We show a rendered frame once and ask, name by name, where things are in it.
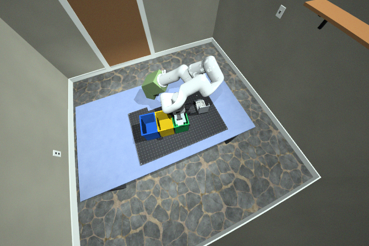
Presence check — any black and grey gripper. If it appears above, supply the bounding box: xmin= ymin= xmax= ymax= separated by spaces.
xmin=169 ymin=105 xmax=189 ymax=117

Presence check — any blue open-top bin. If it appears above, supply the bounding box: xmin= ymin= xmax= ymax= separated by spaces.
xmin=139 ymin=112 xmax=160 ymax=141

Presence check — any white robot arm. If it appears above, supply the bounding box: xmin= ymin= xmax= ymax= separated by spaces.
xmin=157 ymin=56 xmax=224 ymax=114

